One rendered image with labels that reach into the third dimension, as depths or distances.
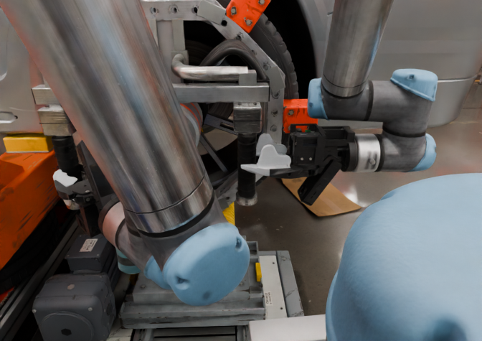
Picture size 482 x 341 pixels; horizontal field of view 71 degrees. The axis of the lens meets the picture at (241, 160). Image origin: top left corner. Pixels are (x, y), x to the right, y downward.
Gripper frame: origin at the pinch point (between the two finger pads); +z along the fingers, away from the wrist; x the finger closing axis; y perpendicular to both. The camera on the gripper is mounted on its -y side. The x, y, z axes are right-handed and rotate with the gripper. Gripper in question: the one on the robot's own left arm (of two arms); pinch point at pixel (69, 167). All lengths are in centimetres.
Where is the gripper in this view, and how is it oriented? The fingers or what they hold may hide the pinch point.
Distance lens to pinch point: 72.1
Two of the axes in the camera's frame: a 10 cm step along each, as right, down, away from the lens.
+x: 6.9, -3.2, 6.5
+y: 0.0, 9.0, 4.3
